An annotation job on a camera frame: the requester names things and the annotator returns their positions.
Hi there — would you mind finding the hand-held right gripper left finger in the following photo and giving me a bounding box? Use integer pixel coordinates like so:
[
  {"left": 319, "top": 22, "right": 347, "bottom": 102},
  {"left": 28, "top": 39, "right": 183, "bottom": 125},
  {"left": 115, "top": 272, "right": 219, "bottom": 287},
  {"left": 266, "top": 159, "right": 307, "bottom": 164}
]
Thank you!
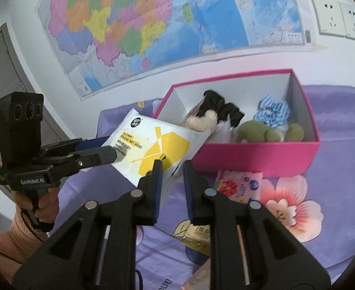
[{"left": 13, "top": 159, "right": 163, "bottom": 290}]

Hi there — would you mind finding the white yellow wet wipes pack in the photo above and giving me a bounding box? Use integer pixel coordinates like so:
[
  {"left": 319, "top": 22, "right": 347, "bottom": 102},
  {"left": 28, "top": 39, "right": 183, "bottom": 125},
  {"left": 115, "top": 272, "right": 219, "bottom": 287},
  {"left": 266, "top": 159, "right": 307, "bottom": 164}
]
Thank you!
[{"left": 101, "top": 108, "right": 212, "bottom": 201}]

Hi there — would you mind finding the white wall socket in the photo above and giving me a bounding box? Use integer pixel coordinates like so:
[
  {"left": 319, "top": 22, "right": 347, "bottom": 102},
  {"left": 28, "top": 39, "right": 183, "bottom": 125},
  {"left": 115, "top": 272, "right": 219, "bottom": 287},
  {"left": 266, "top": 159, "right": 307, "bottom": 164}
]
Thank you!
[
  {"left": 340, "top": 1, "right": 355, "bottom": 41},
  {"left": 311, "top": 0, "right": 347, "bottom": 37}
]

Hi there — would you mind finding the purple floral bedsheet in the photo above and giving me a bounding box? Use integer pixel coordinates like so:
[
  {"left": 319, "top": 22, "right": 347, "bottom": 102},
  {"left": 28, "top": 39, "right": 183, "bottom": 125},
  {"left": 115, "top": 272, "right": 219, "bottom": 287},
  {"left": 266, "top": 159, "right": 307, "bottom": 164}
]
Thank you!
[{"left": 0, "top": 85, "right": 355, "bottom": 290}]

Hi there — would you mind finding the person's left hand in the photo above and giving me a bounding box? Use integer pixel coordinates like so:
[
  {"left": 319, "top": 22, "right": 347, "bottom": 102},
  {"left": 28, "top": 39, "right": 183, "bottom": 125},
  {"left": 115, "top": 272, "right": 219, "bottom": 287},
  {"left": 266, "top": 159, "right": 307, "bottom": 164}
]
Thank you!
[{"left": 14, "top": 186, "right": 60, "bottom": 232}]

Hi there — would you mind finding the colourful wall map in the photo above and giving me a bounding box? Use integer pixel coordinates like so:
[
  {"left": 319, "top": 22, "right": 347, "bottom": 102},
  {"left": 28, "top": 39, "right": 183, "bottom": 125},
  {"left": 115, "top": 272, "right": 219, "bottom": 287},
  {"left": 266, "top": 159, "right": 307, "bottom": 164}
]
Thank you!
[{"left": 37, "top": 0, "right": 312, "bottom": 100}]

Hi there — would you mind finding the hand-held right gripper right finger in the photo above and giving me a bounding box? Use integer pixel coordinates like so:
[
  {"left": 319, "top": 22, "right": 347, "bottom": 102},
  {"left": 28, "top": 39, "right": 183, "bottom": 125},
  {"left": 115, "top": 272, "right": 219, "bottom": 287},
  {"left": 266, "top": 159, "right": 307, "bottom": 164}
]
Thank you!
[{"left": 183, "top": 159, "right": 332, "bottom": 290}]

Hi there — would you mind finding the pink floral tissue packet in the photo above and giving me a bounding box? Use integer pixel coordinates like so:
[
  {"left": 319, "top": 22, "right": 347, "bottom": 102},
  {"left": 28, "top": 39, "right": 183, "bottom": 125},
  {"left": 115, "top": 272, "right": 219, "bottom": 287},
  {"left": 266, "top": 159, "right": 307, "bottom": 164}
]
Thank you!
[{"left": 214, "top": 170, "right": 263, "bottom": 203}]

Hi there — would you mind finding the pale yellow packet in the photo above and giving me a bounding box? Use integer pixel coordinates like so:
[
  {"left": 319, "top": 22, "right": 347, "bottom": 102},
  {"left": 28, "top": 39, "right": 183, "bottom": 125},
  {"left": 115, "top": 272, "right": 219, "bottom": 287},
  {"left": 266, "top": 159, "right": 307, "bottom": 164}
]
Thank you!
[{"left": 180, "top": 224, "right": 212, "bottom": 256}]

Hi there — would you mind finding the green plush toy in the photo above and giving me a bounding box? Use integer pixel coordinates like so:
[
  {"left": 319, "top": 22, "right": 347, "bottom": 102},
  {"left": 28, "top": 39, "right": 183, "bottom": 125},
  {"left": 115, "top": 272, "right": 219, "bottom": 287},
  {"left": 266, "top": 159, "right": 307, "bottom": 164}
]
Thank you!
[{"left": 236, "top": 120, "right": 305, "bottom": 143}]

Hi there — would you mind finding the person's left forearm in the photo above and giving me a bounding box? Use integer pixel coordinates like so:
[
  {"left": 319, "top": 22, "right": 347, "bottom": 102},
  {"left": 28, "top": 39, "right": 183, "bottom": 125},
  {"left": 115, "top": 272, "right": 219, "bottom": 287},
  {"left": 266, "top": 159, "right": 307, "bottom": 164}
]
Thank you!
[{"left": 0, "top": 210, "right": 55, "bottom": 275}]

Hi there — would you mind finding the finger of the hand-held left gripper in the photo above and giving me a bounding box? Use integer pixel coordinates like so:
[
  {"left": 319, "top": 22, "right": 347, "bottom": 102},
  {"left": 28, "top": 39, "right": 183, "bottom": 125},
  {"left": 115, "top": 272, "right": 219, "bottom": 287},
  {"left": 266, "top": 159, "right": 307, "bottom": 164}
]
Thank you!
[
  {"left": 73, "top": 145, "right": 118, "bottom": 170},
  {"left": 56, "top": 137, "right": 111, "bottom": 155}
]

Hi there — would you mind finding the blue checked scrunchie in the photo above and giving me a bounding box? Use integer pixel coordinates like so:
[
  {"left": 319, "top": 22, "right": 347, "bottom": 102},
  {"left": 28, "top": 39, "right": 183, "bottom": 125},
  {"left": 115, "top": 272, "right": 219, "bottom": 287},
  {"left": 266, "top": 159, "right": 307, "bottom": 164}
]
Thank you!
[{"left": 254, "top": 94, "right": 290, "bottom": 127}]

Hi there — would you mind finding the pink storage box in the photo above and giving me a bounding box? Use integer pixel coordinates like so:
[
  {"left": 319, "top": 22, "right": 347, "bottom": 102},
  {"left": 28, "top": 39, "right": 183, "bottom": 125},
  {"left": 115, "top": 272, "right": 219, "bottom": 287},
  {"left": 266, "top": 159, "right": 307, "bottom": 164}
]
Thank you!
[{"left": 152, "top": 68, "right": 321, "bottom": 178}]

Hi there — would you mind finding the beige plush scrunchie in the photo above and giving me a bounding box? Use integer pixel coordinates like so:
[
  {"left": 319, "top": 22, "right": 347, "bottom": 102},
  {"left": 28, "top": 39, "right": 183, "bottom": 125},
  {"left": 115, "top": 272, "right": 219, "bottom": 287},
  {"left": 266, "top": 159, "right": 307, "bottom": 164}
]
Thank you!
[{"left": 185, "top": 110, "right": 219, "bottom": 132}]

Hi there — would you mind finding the black scrunchie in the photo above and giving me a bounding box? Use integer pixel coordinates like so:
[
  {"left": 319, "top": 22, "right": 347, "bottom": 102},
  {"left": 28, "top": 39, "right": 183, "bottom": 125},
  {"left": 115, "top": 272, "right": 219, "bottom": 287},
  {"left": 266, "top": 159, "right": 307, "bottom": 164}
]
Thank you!
[{"left": 196, "top": 90, "right": 245, "bottom": 127}]

